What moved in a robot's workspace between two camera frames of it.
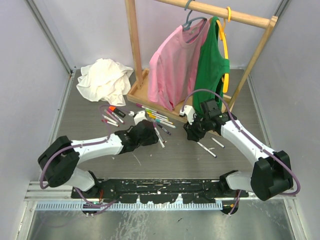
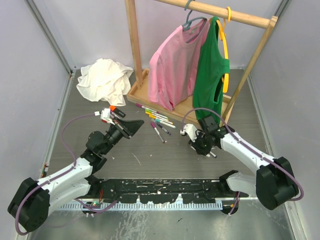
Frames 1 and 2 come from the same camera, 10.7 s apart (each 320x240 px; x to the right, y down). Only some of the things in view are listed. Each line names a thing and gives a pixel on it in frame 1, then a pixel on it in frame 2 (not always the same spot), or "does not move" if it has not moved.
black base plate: x=194 y=191 does not move
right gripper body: x=199 y=128 → x=202 y=143
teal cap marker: x=165 y=123 does not move
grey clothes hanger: x=186 y=26 does not move
